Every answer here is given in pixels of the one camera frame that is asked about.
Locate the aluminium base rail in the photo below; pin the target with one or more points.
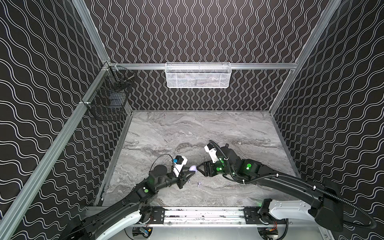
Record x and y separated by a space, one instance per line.
291 212

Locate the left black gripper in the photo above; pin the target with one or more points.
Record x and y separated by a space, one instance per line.
182 179

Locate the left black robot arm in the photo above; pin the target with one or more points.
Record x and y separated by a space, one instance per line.
133 208

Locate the white wire mesh basket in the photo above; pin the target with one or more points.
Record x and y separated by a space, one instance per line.
194 75

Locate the black wire basket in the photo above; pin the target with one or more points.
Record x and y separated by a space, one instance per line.
108 103

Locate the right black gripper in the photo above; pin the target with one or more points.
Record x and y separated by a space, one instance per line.
209 168

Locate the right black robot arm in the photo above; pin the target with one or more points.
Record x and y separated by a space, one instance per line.
323 203

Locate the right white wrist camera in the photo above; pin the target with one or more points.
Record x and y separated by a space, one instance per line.
212 151

